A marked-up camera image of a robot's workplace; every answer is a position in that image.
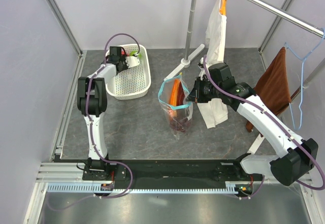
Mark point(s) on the orange clothes hanger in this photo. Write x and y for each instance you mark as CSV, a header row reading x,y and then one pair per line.
x,y
222,8

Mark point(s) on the silver garment rack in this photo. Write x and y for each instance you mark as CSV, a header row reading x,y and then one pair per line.
x,y
229,130

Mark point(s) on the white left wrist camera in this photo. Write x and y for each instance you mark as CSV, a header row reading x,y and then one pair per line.
x,y
132,61

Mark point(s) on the slotted cable duct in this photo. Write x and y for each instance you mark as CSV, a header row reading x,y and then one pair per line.
x,y
101,188

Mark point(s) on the orange papaya slice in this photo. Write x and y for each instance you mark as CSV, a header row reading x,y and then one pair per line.
x,y
177,94

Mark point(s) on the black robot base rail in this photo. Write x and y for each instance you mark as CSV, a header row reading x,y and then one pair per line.
x,y
178,173

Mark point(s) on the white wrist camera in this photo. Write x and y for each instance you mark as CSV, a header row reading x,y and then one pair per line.
x,y
203,63
132,61

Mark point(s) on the brown towel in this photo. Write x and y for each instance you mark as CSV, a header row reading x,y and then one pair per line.
x,y
272,87

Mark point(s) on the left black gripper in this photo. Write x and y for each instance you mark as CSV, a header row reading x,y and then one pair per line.
x,y
123,58

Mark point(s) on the white perforated plastic basket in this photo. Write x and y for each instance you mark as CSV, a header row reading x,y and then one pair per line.
x,y
134,82

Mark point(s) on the clear zip top bag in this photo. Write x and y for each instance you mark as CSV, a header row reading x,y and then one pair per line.
x,y
186,110

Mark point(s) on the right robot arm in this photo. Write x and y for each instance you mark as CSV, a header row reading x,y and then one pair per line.
x,y
294,156

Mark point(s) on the red grape bunch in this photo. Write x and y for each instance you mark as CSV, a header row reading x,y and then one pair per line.
x,y
180,124

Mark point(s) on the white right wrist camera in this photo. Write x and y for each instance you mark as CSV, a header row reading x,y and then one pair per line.
x,y
203,63

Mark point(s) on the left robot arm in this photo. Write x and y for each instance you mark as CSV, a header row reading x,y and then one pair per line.
x,y
92,103

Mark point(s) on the light blue wire hanger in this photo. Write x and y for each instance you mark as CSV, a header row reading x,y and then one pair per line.
x,y
301,87

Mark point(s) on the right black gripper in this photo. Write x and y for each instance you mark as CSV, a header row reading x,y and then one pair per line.
x,y
195,95

